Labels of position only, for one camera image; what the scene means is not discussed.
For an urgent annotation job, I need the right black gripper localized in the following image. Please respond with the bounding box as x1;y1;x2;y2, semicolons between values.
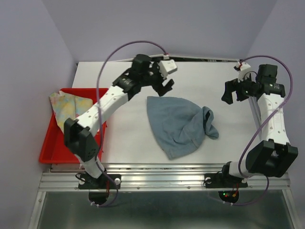
221;72;256;104

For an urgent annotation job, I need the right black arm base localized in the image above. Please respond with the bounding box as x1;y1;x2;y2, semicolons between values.
203;165;248;205

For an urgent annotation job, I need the aluminium frame rail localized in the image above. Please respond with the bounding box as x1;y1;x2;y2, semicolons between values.
38;163;290;191

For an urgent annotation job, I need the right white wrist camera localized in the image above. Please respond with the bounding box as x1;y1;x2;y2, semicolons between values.
234;62;251;82

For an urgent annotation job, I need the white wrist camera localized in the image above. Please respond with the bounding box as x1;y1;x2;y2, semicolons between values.
158;59;178;80
234;62;251;82

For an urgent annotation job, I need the blue denim skirt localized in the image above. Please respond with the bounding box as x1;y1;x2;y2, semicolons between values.
146;96;219;160

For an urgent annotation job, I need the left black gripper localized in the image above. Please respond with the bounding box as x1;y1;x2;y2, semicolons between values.
142;60;176;98

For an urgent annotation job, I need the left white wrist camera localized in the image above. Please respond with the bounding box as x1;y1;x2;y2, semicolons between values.
158;59;178;80

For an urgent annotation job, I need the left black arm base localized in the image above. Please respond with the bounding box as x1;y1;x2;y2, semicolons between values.
75;173;122;208

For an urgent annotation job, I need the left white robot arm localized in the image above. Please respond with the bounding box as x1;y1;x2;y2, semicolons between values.
64;54;178;188

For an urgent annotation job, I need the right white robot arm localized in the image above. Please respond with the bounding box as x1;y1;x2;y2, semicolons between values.
219;62;298;186

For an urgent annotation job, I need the red plastic tray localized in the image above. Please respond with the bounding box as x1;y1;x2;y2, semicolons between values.
39;88;97;164

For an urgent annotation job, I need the floral pastel skirt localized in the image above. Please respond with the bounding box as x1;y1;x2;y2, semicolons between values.
49;91;93;133

